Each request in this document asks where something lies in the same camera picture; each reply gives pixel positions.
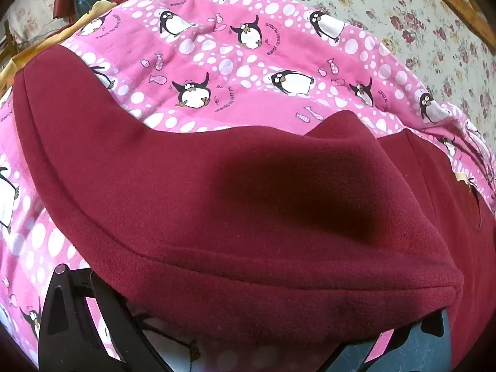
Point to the floral cushion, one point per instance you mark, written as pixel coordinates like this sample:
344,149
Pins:
35,7

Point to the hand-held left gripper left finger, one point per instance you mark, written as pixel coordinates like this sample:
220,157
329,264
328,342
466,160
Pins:
110,310

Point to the wooden bed frame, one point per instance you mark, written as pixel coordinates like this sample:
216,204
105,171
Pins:
465,11

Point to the yellow cloth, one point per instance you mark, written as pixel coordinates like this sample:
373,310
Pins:
23,58

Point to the floral bed sheet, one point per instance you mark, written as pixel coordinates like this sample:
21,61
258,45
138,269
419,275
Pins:
387,7

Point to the pink penguin print blanket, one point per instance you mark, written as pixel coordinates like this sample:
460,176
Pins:
248,81

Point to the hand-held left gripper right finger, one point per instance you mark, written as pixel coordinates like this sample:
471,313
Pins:
387,352

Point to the maroon sweatshirt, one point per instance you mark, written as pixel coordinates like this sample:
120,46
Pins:
232,221

